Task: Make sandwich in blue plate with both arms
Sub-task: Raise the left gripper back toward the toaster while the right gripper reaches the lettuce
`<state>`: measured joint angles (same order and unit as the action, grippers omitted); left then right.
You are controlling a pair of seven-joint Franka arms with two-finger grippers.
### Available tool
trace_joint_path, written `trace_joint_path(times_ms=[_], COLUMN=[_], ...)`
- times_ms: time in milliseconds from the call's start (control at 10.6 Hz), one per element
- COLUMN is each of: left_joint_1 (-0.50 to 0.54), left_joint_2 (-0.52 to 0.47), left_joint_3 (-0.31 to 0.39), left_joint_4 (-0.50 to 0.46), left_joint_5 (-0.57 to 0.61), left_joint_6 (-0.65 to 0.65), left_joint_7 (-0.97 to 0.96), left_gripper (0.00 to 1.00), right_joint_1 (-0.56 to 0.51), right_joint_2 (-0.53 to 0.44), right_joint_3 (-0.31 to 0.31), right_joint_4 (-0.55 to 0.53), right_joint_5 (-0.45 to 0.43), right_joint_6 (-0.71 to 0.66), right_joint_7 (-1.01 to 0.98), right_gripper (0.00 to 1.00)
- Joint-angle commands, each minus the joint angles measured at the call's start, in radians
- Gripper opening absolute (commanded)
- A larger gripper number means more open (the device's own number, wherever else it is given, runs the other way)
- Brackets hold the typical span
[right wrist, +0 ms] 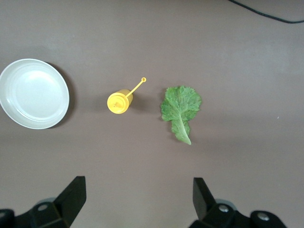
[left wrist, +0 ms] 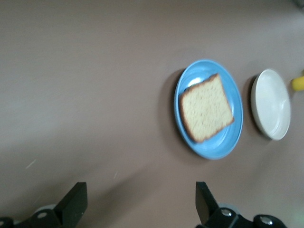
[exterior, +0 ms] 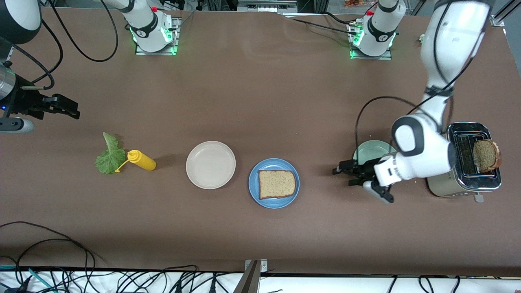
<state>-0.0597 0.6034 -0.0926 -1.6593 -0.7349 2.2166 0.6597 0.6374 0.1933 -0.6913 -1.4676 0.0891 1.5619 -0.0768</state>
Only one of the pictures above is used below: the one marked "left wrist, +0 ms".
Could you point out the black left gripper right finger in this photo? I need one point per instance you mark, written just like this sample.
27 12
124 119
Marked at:
206 206

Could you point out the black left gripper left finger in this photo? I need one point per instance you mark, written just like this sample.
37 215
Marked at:
71 209

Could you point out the brown bread slice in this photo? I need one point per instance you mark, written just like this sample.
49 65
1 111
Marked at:
205 109

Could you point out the yellow mustard squeeze bottle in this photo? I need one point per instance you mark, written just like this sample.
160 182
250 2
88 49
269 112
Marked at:
298 83

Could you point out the blue plate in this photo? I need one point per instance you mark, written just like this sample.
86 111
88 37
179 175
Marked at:
213 148

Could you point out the beige plate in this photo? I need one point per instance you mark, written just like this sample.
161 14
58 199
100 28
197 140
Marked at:
272 104

